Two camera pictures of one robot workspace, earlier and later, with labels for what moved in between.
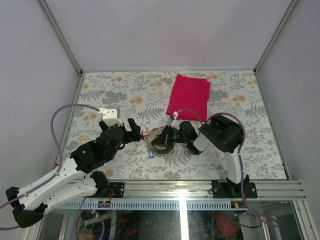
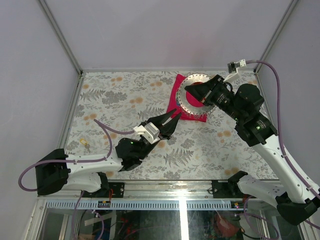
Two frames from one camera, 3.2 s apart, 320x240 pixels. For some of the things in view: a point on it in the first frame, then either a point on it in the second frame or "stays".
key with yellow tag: x=83 y=141 stays
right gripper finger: x=161 y=139 → x=201 y=91
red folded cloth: x=189 y=92 stays
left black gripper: x=135 y=135 → x=168 y=128
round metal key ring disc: x=152 y=134 → x=182 y=100
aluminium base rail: x=203 y=190 stays
